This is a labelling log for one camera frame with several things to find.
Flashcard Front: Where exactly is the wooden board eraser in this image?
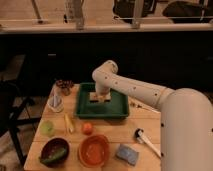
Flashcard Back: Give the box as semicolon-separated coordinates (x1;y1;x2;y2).
89;92;111;102

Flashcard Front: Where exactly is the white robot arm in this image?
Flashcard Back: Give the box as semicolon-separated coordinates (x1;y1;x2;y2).
92;60;213;171

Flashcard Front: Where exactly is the green plastic tray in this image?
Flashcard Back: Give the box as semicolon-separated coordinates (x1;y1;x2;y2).
75;82;129;119

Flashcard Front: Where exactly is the metal fork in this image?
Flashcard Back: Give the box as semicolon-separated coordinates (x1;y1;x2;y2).
129;102;160;113

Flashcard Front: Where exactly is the pot of dark flowers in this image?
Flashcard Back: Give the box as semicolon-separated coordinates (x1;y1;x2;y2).
56;80;74;96

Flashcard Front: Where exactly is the orange tomato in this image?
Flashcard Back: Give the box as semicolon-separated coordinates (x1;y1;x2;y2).
82;122;93;135

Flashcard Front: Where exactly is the small white bowl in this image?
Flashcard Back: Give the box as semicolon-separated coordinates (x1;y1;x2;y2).
47;96;63;113

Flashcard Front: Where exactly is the white utensil in bowl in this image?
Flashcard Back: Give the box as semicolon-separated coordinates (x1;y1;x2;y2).
53;87;60;107

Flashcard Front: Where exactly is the orange bowl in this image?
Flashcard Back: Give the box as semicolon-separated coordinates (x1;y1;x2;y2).
78;135;110;168

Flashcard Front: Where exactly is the blue sponge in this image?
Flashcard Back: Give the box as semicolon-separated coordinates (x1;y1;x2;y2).
116;144;139;166

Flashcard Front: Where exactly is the green cup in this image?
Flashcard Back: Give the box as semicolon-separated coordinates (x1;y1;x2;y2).
40;121;54;137

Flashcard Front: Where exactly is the dark brown bowl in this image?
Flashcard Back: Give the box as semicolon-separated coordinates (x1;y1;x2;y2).
39;138;69;167

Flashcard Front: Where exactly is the black chair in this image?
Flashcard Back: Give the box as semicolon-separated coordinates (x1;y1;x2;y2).
0;54;42;167

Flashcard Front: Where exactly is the green cucumber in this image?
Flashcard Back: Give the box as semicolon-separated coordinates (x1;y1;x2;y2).
40;148;67;165

